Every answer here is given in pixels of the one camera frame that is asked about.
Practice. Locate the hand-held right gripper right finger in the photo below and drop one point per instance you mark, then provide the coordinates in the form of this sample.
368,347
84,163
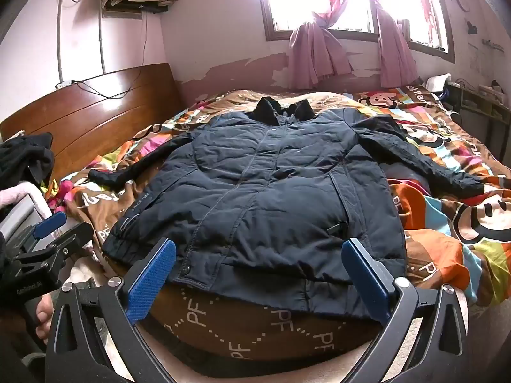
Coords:
365,281

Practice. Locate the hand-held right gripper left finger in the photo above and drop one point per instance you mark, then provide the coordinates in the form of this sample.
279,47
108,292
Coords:
151,283

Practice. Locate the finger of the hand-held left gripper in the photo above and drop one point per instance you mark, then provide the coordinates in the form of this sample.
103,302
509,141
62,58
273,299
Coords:
50,223
74,239

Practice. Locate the dark navy padded jacket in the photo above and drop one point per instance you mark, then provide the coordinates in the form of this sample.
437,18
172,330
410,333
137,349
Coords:
259,191

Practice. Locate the black clothes pile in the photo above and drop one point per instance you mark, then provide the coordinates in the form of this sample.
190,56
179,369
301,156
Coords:
24,159

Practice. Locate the person's left hand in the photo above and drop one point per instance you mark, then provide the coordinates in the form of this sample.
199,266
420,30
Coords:
44,317

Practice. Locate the grey plastic box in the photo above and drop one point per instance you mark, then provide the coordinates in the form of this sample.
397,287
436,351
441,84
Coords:
20,217

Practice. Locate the pink fluffy cloth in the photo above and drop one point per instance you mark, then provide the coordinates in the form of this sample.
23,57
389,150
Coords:
16,193

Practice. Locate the colourful printed blanket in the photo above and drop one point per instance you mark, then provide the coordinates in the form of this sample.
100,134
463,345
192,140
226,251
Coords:
439,227

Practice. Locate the wooden headboard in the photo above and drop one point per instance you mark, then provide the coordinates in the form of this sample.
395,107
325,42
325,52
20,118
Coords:
99,111

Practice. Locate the white power strip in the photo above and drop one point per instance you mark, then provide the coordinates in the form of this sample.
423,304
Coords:
64,85

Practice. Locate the cluttered desk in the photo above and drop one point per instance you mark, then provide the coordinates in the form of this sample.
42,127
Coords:
479,103

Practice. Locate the pink curtain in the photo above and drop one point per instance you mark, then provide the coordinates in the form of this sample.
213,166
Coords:
315,56
393,52

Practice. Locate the white wall pipe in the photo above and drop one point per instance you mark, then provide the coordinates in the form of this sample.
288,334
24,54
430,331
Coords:
60,28

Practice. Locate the window with brown frame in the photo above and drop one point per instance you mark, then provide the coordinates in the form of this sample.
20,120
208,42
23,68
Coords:
287,8

